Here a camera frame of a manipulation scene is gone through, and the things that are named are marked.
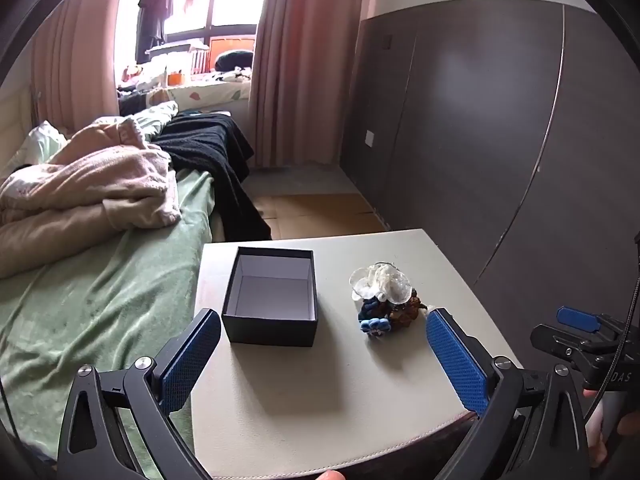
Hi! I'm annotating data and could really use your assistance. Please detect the orange box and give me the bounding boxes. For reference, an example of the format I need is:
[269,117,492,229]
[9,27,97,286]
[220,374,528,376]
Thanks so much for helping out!
[209,35,257,73]

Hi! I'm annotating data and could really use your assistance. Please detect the brown seed bead bracelet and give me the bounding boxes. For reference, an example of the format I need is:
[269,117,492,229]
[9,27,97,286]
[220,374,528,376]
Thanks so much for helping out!
[389,294,427,330]

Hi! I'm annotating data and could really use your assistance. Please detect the green bed sheet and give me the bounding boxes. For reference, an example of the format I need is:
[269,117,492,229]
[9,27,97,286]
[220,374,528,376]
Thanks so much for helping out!
[0,100,223,466]

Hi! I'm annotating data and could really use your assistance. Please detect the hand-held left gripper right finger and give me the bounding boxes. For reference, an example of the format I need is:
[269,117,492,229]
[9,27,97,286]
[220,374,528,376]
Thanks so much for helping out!
[425,307,591,480]

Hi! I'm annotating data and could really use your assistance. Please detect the person's right hand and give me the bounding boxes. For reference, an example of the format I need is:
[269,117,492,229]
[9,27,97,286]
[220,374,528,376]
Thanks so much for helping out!
[582,387,640,468]

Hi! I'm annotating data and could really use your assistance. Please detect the pink fleece blanket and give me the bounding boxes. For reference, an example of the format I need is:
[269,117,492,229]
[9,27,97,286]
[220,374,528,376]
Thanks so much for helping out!
[0,115,183,278]

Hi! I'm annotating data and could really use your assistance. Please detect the flat cardboard sheet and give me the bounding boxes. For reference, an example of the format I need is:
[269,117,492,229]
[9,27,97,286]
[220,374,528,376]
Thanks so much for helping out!
[250,191,387,242]

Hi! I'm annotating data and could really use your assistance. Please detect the pale green pillow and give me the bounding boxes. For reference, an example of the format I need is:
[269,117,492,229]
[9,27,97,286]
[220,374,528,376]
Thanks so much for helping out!
[0,120,69,173]

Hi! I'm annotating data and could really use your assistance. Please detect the pink curtain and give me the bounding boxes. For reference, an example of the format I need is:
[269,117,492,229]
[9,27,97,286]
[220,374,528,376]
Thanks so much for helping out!
[31,0,132,133]
[247,0,379,169]

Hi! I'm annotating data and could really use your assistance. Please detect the black round cushion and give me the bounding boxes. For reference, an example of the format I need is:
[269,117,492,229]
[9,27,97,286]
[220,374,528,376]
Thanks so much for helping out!
[215,50,254,72]

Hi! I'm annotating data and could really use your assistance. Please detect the hanging dark clothes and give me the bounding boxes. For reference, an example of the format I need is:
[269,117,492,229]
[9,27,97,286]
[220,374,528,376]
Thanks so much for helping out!
[135,0,179,54]

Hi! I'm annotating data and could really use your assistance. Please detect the black cardboard box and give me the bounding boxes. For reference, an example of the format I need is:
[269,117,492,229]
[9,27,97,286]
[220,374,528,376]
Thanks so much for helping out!
[221,246,320,347]

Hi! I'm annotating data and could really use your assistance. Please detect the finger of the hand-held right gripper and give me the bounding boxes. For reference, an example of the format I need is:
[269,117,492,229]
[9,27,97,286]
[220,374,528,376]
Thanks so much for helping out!
[556,306,602,334]
[531,324,584,362]

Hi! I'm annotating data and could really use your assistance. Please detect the black knitted blanket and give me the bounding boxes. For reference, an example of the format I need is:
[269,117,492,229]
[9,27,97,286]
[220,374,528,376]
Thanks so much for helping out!
[150,111,273,242]

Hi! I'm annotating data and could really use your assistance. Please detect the dark grey wardrobe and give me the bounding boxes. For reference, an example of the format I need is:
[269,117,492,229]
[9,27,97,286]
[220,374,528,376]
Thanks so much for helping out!
[340,0,640,366]

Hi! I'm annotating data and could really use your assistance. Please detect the white butterfly ornament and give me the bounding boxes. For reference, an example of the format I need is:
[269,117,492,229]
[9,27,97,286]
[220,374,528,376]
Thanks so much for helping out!
[349,262,417,307]

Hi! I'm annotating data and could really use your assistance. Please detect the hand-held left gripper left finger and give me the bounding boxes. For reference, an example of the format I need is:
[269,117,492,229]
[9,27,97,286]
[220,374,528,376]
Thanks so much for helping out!
[56,307,222,480]

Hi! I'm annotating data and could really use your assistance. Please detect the blue clear bead bracelet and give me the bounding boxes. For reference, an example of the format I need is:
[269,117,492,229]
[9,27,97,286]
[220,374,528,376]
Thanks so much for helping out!
[358,299,395,337]

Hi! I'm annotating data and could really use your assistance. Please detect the leaf print windowsill mat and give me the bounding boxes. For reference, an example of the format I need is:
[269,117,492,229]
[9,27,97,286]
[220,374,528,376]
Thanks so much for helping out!
[162,79,252,112]

